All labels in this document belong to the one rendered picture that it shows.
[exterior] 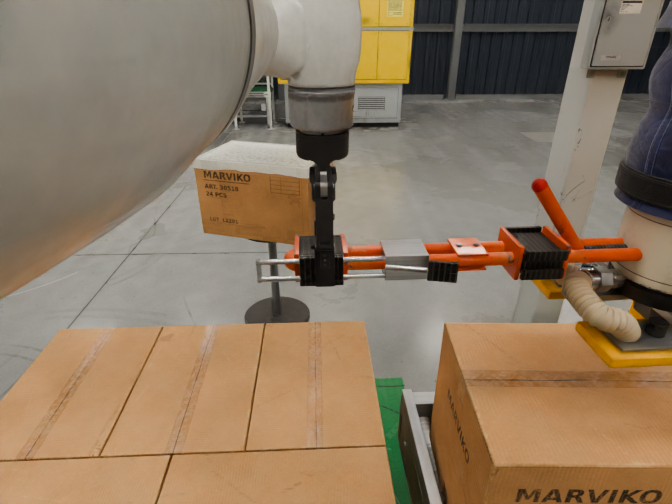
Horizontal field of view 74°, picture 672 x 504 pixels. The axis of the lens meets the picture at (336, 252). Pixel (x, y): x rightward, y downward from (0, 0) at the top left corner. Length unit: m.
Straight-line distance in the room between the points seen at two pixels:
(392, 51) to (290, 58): 7.41
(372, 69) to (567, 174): 6.27
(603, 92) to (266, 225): 1.51
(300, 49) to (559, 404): 0.79
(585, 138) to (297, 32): 1.48
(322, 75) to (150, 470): 1.13
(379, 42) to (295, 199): 6.01
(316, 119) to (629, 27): 1.40
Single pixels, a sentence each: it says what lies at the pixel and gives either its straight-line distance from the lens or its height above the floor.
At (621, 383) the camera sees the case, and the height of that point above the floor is 0.95.
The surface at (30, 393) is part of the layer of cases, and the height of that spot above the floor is 0.54.
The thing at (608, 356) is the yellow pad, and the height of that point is 1.15.
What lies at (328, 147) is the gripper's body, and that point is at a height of 1.46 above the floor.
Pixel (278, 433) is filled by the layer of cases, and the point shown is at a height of 0.54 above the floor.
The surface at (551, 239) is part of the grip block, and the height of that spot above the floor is 1.29.
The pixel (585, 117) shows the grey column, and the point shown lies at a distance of 1.90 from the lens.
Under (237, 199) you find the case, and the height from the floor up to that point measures 0.83.
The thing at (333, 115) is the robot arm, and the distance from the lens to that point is 0.60.
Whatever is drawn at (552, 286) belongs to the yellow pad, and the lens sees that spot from 0.95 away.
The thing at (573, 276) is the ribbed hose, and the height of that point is 1.23.
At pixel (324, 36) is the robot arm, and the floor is 1.59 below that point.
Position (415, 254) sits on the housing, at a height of 1.28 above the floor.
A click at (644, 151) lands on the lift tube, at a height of 1.43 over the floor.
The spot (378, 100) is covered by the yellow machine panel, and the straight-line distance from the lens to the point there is 8.08.
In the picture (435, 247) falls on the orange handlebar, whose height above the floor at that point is 1.27.
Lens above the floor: 1.60
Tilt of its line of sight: 27 degrees down
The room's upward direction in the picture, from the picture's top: straight up
